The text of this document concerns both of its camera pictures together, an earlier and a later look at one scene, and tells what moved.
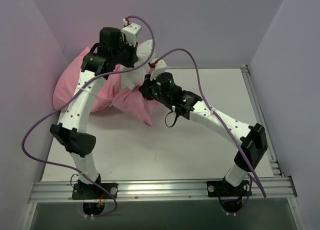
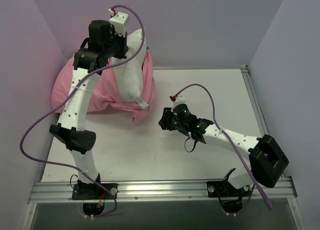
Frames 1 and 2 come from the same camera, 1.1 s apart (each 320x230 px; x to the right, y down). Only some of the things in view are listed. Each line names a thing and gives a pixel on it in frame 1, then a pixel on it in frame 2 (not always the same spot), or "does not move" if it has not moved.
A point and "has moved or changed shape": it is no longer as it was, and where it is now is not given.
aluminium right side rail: (274, 159) does not move
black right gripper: (145, 89) to (164, 121)
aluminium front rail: (176, 190) does not move
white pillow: (135, 78) has moved or changed shape
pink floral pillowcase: (111, 92) has moved or changed shape
